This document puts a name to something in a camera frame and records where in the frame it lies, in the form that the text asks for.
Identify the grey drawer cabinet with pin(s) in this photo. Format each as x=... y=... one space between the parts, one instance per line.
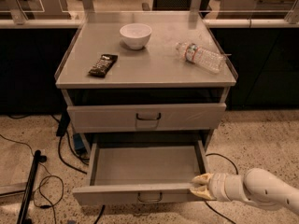
x=154 y=75

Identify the dark snack bar packet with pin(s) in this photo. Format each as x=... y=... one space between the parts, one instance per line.
x=103 y=65

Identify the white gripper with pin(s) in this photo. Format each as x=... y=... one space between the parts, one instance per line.
x=217 y=187

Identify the clear acrylic barrier panel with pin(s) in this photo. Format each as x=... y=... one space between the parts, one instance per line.
x=149 y=0

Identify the white ceramic bowl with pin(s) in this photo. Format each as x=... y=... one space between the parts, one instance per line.
x=135 y=35

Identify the black power adapter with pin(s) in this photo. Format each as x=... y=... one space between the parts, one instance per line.
x=63 y=124

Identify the grey drawer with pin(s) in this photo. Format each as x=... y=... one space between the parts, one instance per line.
x=142 y=174
x=135 y=118

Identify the clear plastic water bottle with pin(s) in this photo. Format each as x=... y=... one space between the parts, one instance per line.
x=212 y=61

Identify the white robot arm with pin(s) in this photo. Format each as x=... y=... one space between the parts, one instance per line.
x=257 y=188

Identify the black metal stand bar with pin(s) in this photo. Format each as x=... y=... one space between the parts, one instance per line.
x=29 y=187

